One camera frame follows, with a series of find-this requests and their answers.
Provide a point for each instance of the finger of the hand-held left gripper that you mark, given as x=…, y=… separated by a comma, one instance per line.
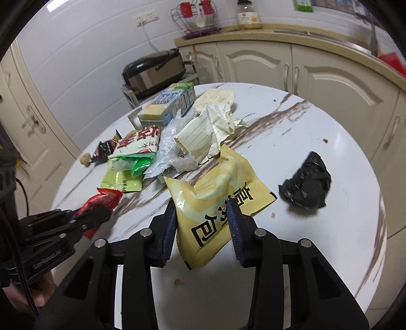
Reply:
x=95, y=217
x=47, y=217

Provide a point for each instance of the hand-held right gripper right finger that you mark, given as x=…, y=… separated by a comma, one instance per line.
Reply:
x=236, y=234

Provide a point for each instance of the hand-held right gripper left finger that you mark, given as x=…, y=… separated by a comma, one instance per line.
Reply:
x=169, y=228

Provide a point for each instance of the red snack wrapper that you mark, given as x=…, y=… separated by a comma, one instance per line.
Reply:
x=98, y=198

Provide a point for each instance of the yellow snack packet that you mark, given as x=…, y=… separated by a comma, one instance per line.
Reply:
x=219, y=190

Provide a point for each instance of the dark shiny candy wrapper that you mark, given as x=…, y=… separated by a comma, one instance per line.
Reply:
x=106, y=149

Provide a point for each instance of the clear plastic wrap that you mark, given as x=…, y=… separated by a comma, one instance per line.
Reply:
x=168, y=142

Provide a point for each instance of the person's left hand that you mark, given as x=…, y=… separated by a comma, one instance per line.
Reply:
x=44, y=288

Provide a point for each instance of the light green small packet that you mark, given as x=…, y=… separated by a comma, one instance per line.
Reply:
x=120, y=182

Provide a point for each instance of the small brown nut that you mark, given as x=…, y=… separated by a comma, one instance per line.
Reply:
x=85, y=159

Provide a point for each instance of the green and white snack packet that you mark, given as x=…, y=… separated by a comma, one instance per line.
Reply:
x=133, y=142

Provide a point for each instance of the black crumpled plastic bag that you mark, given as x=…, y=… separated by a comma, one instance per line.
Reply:
x=307, y=184

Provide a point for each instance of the crumpled lined paper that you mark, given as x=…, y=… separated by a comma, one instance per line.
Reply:
x=196, y=133

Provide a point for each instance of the cream door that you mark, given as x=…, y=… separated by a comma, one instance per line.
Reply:
x=31, y=95

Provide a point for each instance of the blue green carton box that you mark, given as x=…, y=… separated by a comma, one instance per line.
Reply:
x=168, y=101

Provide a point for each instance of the white crumpled tissue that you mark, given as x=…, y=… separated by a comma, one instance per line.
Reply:
x=212, y=98

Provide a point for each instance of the grey rice cooker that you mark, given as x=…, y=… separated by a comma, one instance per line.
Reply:
x=149, y=73

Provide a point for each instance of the cream kitchen cabinet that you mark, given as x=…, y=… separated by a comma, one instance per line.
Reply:
x=253, y=69

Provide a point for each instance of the beige kitchen countertop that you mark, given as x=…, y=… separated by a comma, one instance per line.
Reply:
x=266, y=31

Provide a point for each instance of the white spoon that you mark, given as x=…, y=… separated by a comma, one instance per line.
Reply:
x=199, y=20

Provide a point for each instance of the glass jar with white label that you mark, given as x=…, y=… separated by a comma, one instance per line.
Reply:
x=249, y=19

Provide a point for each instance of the red plastic cup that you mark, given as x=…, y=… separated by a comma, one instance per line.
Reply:
x=187, y=10
x=206, y=3

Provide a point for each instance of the steel sink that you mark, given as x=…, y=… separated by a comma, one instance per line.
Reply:
x=333, y=38

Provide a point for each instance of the red basin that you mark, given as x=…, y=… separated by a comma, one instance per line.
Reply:
x=395, y=62

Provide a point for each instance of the metal faucet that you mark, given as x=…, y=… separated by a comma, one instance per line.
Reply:
x=374, y=41

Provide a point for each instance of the white wall power outlet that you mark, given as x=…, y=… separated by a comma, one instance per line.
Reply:
x=147, y=17

